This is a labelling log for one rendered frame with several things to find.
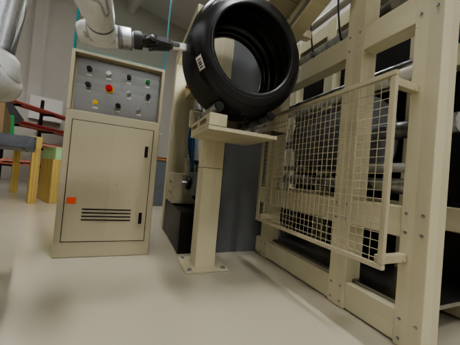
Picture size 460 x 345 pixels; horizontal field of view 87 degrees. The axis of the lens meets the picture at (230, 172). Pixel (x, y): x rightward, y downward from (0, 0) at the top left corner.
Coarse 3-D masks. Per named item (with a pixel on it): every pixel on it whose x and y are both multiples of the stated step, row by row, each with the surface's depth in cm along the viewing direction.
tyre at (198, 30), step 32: (224, 0) 109; (256, 0) 115; (192, 32) 108; (224, 32) 139; (256, 32) 143; (288, 32) 122; (192, 64) 111; (288, 64) 125; (224, 96) 112; (256, 96) 116; (288, 96) 128
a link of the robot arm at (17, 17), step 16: (0, 0) 103; (16, 0) 105; (0, 16) 102; (16, 16) 106; (0, 32) 102; (16, 32) 107; (0, 48) 102; (16, 48) 109; (0, 64) 100; (16, 64) 106; (0, 80) 99; (16, 80) 108; (0, 96) 104; (16, 96) 111
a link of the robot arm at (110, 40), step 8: (80, 24) 95; (80, 32) 95; (88, 32) 95; (96, 32) 93; (112, 32) 97; (80, 40) 98; (88, 40) 98; (96, 40) 97; (104, 40) 98; (112, 40) 99; (104, 48) 102; (112, 48) 103
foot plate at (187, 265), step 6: (180, 258) 160; (186, 258) 161; (216, 258) 166; (186, 264) 150; (216, 264) 154; (222, 264) 155; (186, 270) 140; (192, 270) 141; (198, 270) 142; (204, 270) 143; (210, 270) 144; (216, 270) 145; (222, 270) 146; (228, 270) 148
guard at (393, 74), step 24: (336, 96) 109; (360, 96) 97; (312, 120) 122; (360, 120) 96; (264, 144) 164; (312, 168) 119; (336, 168) 105; (384, 168) 85; (288, 192) 135; (384, 192) 84; (384, 216) 83; (312, 240) 114; (336, 240) 102; (384, 240) 83; (384, 264) 83
